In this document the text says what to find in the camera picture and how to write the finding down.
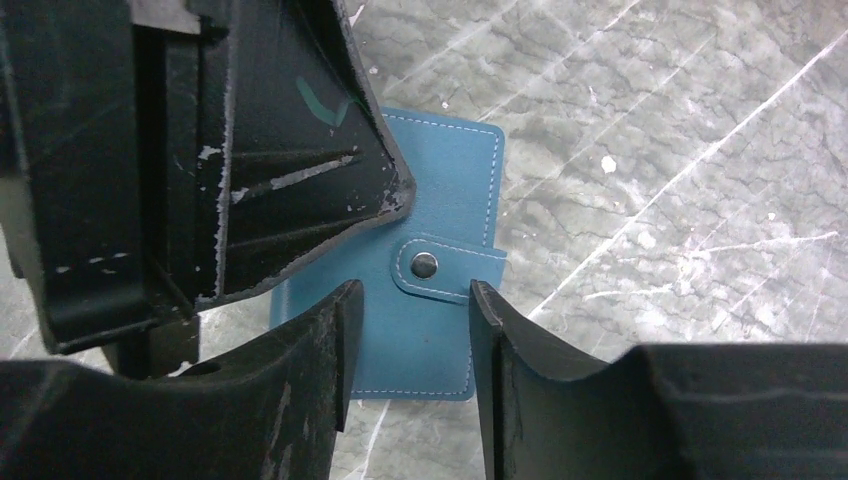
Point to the blue leather card holder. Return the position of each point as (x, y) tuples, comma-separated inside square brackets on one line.
[(416, 272)]

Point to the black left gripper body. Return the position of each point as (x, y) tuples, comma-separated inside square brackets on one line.
[(116, 172)]

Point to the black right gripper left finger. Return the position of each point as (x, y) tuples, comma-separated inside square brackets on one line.
[(269, 409)]

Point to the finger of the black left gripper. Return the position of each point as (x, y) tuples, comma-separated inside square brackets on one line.
[(294, 156)]

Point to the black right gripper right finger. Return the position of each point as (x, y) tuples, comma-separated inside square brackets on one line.
[(660, 411)]

